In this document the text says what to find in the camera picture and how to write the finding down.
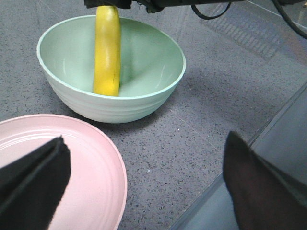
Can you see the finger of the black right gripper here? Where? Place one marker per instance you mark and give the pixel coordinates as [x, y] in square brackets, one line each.
[122, 4]

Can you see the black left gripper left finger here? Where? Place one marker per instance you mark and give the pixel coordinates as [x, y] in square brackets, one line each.
[32, 187]

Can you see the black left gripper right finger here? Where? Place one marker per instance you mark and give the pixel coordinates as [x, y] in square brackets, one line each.
[264, 197]

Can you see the yellow banana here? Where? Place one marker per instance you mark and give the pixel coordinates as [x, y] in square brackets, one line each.
[107, 59]

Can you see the pink plate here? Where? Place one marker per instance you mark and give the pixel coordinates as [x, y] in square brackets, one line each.
[95, 196]

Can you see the green bowl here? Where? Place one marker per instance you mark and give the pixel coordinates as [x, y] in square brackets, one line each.
[121, 76]

